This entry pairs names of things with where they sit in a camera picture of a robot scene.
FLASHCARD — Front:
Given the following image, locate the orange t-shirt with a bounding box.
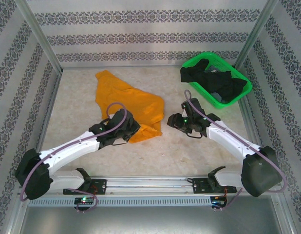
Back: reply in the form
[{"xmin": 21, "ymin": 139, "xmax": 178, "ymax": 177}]
[{"xmin": 95, "ymin": 70, "xmax": 165, "ymax": 145}]

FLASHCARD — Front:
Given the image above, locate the green plastic basket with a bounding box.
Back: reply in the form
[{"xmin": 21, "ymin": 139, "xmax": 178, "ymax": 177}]
[{"xmin": 181, "ymin": 51, "xmax": 253, "ymax": 109}]

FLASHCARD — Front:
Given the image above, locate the black t-shirt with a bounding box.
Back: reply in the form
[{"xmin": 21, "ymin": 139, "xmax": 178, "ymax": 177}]
[{"xmin": 180, "ymin": 59, "xmax": 248, "ymax": 102}]

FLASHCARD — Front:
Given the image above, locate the metal base panel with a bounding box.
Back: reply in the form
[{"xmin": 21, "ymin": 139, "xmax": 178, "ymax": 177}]
[{"xmin": 19, "ymin": 206, "xmax": 294, "ymax": 234}]

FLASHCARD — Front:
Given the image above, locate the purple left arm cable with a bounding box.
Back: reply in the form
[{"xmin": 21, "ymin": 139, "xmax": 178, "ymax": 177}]
[{"xmin": 20, "ymin": 102, "xmax": 129, "ymax": 214}]

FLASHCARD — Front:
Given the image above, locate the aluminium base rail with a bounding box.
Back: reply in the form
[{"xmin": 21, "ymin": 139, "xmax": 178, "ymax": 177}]
[{"xmin": 47, "ymin": 175, "xmax": 244, "ymax": 195}]

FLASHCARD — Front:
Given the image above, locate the aluminium side rail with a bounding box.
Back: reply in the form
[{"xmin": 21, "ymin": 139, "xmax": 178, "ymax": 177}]
[{"xmin": 238, "ymin": 98, "xmax": 263, "ymax": 149}]

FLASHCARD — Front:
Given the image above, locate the slotted grey cable duct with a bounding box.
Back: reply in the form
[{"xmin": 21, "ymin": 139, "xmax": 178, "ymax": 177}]
[{"xmin": 27, "ymin": 196, "xmax": 226, "ymax": 208}]

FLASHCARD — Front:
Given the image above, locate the aluminium frame post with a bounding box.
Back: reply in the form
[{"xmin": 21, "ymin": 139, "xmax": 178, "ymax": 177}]
[
  {"xmin": 15, "ymin": 0, "xmax": 64, "ymax": 74},
  {"xmin": 234, "ymin": 0, "xmax": 279, "ymax": 69}
]

